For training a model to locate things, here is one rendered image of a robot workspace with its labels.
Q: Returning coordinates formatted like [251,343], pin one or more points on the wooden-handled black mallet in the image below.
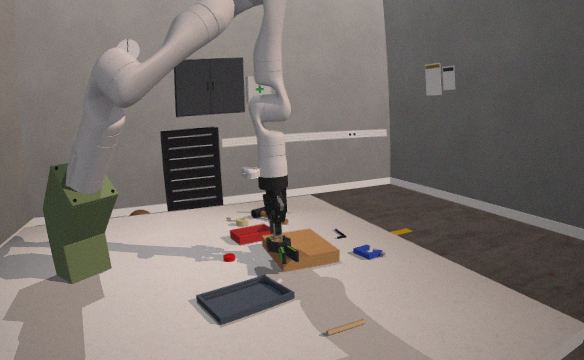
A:
[261,212]

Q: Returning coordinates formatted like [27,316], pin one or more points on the light wooden board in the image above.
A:
[313,251]

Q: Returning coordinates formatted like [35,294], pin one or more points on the tan hollow cylinder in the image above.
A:
[242,222]

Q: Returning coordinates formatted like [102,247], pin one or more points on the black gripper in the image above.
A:
[274,202]

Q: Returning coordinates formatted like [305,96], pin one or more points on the black spring clamp with green grips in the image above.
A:
[283,249]

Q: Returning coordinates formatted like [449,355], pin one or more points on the tan wooden rod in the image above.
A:
[345,327]

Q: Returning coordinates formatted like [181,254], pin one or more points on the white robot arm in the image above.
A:
[124,81]

